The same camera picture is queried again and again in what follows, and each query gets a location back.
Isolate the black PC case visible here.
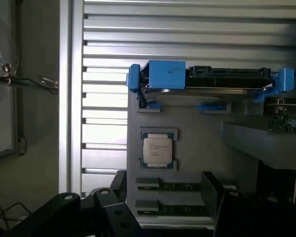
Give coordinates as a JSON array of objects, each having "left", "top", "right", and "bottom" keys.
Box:
[{"left": 258, "top": 158, "right": 296, "bottom": 206}]

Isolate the black RAM stick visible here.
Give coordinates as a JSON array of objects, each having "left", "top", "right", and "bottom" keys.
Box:
[
  {"left": 137, "top": 205, "right": 209, "bottom": 216},
  {"left": 137, "top": 182, "right": 203, "bottom": 191}
]

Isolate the grey parts rack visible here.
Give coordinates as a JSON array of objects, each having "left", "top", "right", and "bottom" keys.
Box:
[{"left": 127, "top": 92, "right": 296, "bottom": 226}]

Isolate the green graphics card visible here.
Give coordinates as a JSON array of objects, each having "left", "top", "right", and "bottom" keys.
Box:
[{"left": 268, "top": 97, "right": 296, "bottom": 136}]

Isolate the grey framed panel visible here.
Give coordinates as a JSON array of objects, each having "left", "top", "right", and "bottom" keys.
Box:
[{"left": 0, "top": 0, "right": 24, "bottom": 162}]

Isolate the black hard disk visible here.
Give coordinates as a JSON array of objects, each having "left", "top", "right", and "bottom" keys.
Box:
[{"left": 142, "top": 65, "right": 280, "bottom": 104}]

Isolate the blue disk caddy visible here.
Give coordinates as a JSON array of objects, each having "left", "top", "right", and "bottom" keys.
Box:
[{"left": 126, "top": 60, "right": 296, "bottom": 113}]

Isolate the thin black floor cable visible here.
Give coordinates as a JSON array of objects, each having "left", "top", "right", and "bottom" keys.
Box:
[{"left": 0, "top": 201, "right": 33, "bottom": 229}]

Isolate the black cable with connectors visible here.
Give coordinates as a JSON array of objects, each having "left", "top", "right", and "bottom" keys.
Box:
[{"left": 0, "top": 63, "right": 60, "bottom": 95}]

